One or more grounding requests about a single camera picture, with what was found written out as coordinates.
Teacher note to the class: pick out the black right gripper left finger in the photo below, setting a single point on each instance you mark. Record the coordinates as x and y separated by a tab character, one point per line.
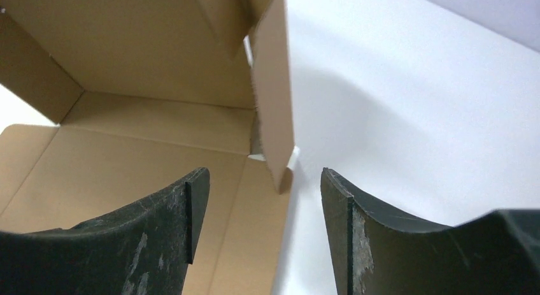
144	247

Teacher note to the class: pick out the brown cardboard box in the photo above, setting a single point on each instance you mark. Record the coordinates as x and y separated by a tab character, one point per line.
140	93

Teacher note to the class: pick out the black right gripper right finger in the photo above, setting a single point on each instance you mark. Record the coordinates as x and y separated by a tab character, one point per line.
377	248

